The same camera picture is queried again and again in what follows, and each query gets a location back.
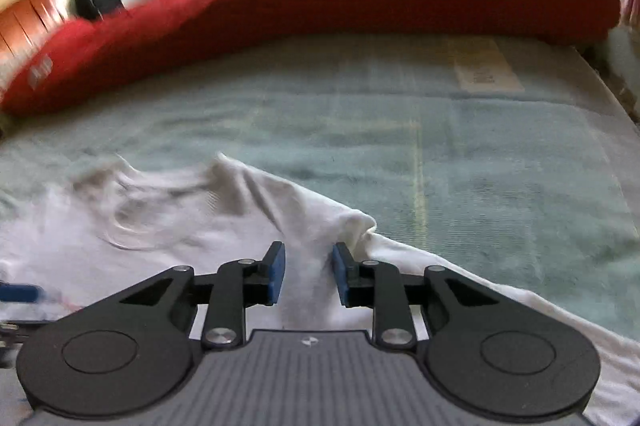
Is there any green checked bed blanket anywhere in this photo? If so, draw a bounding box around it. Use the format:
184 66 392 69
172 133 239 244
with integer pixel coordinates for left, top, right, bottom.
0 33 640 342

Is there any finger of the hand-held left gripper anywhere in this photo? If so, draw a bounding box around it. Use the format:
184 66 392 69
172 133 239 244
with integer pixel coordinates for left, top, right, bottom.
0 321 51 352
0 283 46 303

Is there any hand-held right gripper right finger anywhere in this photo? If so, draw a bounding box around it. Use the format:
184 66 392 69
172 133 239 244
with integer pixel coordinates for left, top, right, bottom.
334 243 493 348

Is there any small silver wrapper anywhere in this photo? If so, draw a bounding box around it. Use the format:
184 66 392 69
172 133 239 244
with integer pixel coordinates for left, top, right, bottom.
27 56 53 87

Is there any white printed t-shirt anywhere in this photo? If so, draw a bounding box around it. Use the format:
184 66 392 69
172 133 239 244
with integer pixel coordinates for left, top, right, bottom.
0 152 618 426

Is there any wooden bed headboard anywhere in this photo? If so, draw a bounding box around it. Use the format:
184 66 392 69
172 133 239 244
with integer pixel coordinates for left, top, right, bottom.
0 0 66 71

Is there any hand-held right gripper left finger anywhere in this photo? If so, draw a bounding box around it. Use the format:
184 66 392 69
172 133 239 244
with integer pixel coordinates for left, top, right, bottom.
120 242 286 349

